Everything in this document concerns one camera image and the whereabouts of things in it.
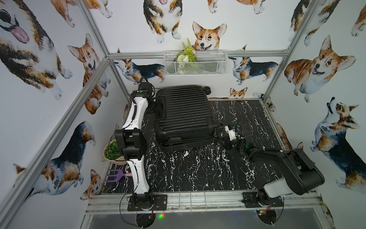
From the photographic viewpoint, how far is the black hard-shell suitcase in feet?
2.68

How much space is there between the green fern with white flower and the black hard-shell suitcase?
0.50 ft

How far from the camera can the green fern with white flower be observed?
0.82 metres
